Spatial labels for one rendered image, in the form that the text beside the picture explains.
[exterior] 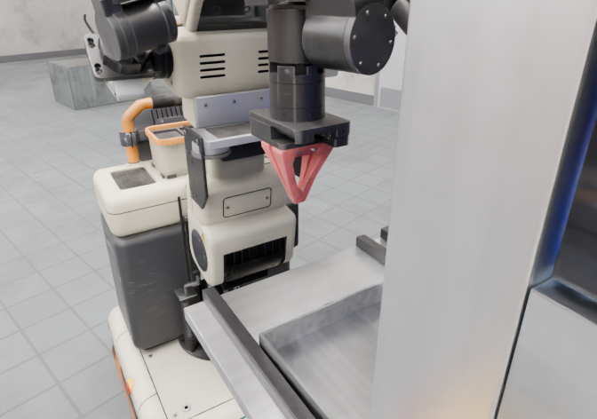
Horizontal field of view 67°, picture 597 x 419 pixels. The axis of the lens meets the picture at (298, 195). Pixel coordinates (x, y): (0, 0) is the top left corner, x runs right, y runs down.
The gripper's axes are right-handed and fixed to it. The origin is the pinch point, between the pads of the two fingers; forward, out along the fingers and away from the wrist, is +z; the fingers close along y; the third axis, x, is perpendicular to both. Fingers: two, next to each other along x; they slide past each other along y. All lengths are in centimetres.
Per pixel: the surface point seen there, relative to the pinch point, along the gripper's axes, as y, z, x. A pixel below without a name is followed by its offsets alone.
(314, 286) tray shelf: -8.1, 20.1, 7.7
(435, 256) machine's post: 29.6, -11.3, -12.3
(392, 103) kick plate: -335, 93, 336
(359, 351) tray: 6.4, 20.2, 4.7
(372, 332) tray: 4.6, 20.1, 8.4
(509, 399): 33.6, -7.4, -12.3
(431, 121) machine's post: 28.7, -16.5, -12.3
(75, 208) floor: -259, 103, -6
